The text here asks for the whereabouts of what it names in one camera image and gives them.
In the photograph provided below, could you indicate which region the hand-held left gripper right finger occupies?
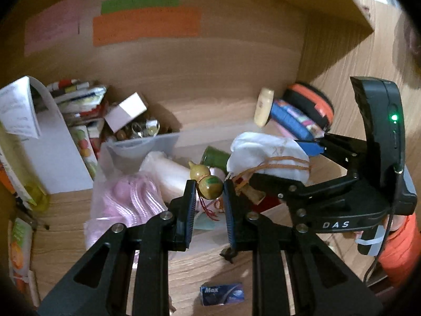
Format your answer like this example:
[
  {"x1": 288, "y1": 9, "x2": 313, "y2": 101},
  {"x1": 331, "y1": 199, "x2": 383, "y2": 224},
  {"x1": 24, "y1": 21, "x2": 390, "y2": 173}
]
[{"x1": 223, "y1": 179, "x2": 384, "y2": 316}]

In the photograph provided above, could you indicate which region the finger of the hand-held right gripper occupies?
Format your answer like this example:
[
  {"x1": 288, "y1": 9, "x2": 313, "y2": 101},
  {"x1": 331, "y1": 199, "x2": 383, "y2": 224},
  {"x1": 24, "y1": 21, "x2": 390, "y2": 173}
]
[
  {"x1": 250, "y1": 171, "x2": 360, "y2": 209},
  {"x1": 294, "y1": 133, "x2": 366, "y2": 172}
]

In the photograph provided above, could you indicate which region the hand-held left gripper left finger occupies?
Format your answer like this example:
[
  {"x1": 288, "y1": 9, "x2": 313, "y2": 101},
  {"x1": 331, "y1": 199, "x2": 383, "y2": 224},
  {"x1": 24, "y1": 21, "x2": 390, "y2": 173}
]
[{"x1": 38, "y1": 179, "x2": 198, "y2": 316}]

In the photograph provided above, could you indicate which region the small wooden gourd red tassel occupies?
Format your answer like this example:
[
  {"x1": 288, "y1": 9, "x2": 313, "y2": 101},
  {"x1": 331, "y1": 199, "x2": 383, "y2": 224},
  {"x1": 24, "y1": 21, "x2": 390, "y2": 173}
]
[{"x1": 188, "y1": 161, "x2": 224, "y2": 222}]

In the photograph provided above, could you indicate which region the plastic cup with beige content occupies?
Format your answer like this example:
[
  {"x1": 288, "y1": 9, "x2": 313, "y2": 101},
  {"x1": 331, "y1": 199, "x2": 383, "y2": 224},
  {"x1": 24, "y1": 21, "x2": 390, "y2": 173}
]
[{"x1": 140, "y1": 151, "x2": 199, "y2": 208}]

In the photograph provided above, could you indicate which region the plastic bag with pink rope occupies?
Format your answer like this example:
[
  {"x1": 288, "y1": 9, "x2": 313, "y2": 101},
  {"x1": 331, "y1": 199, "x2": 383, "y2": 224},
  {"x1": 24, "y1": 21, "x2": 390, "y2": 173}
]
[{"x1": 84, "y1": 171, "x2": 170, "y2": 265}]

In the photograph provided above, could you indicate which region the clear plastic storage box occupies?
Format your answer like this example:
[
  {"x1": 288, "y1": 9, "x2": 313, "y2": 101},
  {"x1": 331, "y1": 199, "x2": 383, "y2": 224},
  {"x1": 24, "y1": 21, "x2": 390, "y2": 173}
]
[{"x1": 95, "y1": 129, "x2": 329, "y2": 236}]

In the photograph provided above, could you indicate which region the person's right forearm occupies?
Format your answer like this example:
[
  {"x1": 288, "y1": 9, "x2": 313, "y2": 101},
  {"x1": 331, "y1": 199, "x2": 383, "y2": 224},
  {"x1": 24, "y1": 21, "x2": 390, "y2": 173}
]
[{"x1": 377, "y1": 214, "x2": 421, "y2": 288}]

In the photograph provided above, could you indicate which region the wooden desktop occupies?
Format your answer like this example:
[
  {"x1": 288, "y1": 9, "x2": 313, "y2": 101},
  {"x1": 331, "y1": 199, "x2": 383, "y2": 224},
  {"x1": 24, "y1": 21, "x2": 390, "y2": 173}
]
[{"x1": 31, "y1": 92, "x2": 369, "y2": 316}]

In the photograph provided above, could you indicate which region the light teal card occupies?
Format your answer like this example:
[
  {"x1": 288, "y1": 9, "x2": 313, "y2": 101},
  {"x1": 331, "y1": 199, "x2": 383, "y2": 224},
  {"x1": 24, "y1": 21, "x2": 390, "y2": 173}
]
[{"x1": 193, "y1": 210, "x2": 218, "y2": 233}]

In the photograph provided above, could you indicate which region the pink booklet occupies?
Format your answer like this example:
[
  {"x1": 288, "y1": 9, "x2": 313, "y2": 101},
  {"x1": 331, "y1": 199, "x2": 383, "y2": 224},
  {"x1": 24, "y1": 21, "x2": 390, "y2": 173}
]
[{"x1": 273, "y1": 120, "x2": 297, "y2": 139}]

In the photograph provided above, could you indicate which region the blue zip pouch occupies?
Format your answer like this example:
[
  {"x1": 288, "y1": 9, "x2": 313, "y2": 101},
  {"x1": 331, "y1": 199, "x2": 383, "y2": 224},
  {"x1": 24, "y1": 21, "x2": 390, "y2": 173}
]
[{"x1": 270, "y1": 99, "x2": 327, "y2": 141}]

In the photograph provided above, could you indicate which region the small dark brown object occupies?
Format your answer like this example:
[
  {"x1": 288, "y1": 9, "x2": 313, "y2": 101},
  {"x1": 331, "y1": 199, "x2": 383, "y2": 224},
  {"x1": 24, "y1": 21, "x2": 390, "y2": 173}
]
[{"x1": 220, "y1": 247, "x2": 238, "y2": 264}]

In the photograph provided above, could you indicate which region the black case orange zipper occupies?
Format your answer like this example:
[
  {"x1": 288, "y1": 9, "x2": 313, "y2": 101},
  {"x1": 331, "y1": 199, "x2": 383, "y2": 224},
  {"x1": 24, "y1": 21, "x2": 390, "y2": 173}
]
[{"x1": 283, "y1": 83, "x2": 335, "y2": 132}]

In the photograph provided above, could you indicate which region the cream sunscreen bottle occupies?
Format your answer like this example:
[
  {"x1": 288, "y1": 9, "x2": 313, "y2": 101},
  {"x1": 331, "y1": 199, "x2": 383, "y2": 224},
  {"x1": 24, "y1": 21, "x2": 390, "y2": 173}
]
[{"x1": 254, "y1": 87, "x2": 275, "y2": 128}]

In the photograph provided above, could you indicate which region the green cylindrical container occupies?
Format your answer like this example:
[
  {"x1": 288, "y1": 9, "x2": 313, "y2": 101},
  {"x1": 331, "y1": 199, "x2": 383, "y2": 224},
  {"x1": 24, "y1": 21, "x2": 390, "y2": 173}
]
[{"x1": 201, "y1": 146, "x2": 231, "y2": 172}]

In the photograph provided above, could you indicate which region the small blue printed box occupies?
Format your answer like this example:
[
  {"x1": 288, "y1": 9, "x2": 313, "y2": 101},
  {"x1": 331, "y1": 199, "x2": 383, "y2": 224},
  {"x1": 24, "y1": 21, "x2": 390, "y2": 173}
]
[{"x1": 199, "y1": 282, "x2": 246, "y2": 307}]

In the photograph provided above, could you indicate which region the dark brown round object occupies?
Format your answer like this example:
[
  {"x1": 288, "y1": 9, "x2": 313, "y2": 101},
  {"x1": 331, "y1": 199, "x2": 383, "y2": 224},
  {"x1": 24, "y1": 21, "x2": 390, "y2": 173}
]
[{"x1": 403, "y1": 16, "x2": 421, "y2": 60}]

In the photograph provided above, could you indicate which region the pile of metal trinkets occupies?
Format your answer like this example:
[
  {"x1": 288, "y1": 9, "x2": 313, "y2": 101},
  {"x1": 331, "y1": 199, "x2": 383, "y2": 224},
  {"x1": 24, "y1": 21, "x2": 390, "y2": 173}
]
[{"x1": 115, "y1": 118, "x2": 162, "y2": 141}]

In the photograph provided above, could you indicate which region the fruit print card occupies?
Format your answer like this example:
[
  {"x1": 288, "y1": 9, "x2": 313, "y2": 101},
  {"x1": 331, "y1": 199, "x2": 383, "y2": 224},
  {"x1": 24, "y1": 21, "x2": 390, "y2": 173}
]
[{"x1": 71, "y1": 125, "x2": 99, "y2": 180}]

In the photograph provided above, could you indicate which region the small white cardboard box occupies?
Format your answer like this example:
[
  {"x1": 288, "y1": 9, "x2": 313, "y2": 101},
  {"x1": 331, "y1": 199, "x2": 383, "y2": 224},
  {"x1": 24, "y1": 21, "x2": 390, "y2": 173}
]
[{"x1": 104, "y1": 92, "x2": 148, "y2": 134}]

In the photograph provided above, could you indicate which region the white paper sheet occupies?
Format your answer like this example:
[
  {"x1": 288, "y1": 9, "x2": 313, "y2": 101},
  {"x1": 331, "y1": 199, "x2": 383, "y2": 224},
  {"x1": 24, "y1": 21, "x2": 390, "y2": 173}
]
[{"x1": 0, "y1": 76, "x2": 94, "y2": 195}]

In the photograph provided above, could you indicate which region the stack of booklets and cards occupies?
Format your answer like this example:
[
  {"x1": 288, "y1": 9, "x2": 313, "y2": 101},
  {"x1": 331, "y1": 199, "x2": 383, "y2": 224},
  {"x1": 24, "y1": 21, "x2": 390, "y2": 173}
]
[{"x1": 46, "y1": 79, "x2": 110, "y2": 126}]

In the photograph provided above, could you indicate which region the orange tube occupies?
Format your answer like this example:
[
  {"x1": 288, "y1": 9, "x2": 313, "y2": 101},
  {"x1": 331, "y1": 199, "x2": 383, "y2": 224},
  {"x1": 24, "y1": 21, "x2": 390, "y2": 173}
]
[{"x1": 0, "y1": 161, "x2": 18, "y2": 193}]

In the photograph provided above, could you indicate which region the orange paper note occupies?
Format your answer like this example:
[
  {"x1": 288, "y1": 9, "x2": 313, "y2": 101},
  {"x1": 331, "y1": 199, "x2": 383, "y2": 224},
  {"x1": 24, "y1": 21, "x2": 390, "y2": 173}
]
[{"x1": 93, "y1": 7, "x2": 202, "y2": 47}]

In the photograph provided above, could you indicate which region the printed folded paper sheet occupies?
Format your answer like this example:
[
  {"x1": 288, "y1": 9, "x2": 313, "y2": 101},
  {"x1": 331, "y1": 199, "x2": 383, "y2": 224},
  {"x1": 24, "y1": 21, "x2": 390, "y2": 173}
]
[{"x1": 0, "y1": 76, "x2": 42, "y2": 139}]

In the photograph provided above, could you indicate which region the green paper note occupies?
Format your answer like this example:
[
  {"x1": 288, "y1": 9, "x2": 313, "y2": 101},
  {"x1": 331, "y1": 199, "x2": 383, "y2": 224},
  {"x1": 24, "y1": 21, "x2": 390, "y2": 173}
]
[{"x1": 100, "y1": 0, "x2": 181, "y2": 15}]

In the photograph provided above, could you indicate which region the pink paper note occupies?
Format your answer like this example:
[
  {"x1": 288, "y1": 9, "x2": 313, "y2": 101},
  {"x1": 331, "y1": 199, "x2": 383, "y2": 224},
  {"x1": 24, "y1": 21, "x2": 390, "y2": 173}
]
[{"x1": 24, "y1": 0, "x2": 81, "y2": 56}]

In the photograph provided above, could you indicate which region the black cable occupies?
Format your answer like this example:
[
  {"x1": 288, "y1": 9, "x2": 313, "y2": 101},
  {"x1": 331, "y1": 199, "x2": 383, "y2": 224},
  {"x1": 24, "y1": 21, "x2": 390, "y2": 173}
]
[{"x1": 363, "y1": 170, "x2": 404, "y2": 282}]

